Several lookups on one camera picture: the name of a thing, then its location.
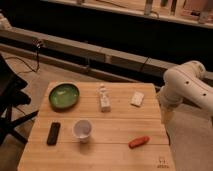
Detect green bowl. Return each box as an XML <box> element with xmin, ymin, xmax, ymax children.
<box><xmin>49</xmin><ymin>83</ymin><xmax>80</xmax><ymax>110</ymax></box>

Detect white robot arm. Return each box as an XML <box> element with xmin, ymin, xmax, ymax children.
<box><xmin>157</xmin><ymin>61</ymin><xmax>213</xmax><ymax>124</ymax></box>

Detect white bottle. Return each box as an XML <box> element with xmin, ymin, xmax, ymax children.
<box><xmin>99</xmin><ymin>84</ymin><xmax>111</xmax><ymax>112</ymax></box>

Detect black remote control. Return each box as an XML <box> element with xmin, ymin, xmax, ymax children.
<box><xmin>47</xmin><ymin>122</ymin><xmax>61</xmax><ymax>145</ymax></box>

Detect black office chair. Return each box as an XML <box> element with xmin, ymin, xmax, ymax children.
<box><xmin>0</xmin><ymin>54</ymin><xmax>38</xmax><ymax>145</ymax></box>

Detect orange carrot toy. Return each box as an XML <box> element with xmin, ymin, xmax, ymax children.
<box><xmin>128</xmin><ymin>136</ymin><xmax>150</xmax><ymax>149</ymax></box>

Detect white sponge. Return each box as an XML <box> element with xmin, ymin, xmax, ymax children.
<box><xmin>130</xmin><ymin>92</ymin><xmax>144</xmax><ymax>107</ymax></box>

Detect black cable on floor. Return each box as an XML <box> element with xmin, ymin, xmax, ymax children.
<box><xmin>3</xmin><ymin>39</ymin><xmax>44</xmax><ymax>75</ymax></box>

